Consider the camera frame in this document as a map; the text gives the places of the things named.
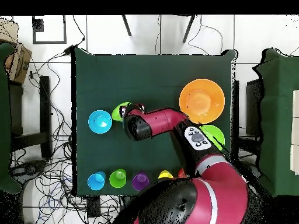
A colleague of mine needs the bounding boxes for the small green bowl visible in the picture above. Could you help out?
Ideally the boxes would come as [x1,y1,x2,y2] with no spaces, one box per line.
[111,101,131,123]

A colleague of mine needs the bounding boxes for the purple cup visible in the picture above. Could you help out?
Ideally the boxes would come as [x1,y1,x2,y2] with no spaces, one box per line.
[131,171,150,192]

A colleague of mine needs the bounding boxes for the dark green tablecloth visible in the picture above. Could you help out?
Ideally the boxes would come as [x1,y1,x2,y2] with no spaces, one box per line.
[71,47,239,197]

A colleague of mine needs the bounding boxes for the small cyan bowl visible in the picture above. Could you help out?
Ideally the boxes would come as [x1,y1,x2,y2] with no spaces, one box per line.
[88,110,113,135]

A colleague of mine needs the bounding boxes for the large orange bowl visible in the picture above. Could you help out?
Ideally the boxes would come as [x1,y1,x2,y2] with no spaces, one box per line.
[179,78,225,125]

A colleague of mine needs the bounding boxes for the yellow cup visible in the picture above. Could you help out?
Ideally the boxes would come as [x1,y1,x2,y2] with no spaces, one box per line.
[158,170,174,180]

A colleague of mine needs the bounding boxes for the green cup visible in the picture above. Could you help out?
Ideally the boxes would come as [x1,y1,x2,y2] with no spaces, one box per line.
[109,168,127,189]

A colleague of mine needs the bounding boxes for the large green bowl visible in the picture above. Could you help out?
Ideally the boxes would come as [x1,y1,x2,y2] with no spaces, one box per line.
[199,124,225,151]

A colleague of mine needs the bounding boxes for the black stand leg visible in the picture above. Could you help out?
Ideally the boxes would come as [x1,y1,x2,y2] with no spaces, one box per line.
[121,15,132,37]
[182,15,197,44]

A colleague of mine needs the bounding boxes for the blue cup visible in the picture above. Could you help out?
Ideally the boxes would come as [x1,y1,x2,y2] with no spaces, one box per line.
[86,171,106,191]

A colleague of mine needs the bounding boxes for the black power adapter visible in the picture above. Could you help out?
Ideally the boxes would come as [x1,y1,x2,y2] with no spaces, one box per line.
[63,44,75,56]

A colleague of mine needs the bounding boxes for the black power strip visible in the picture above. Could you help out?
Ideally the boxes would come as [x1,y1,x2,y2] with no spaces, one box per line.
[86,195,102,218]

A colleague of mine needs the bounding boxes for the grey base with black knob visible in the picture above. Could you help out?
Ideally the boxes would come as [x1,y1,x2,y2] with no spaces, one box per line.
[10,159,47,178]

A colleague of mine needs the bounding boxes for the cardboard box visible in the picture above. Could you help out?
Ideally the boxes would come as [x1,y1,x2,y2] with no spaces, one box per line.
[0,18,33,85]

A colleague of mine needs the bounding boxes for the green-clothed side table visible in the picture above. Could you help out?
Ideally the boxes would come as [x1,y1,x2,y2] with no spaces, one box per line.
[252,48,299,201]
[0,43,23,194]

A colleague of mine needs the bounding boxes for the white boxes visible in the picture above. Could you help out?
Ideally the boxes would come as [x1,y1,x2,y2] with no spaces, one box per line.
[290,89,299,176]

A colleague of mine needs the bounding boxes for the tangled black floor cables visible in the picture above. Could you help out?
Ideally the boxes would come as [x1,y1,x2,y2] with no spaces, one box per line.
[10,53,122,224]

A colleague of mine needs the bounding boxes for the black square floor frame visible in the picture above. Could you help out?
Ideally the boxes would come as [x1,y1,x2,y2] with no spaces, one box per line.
[32,15,67,44]

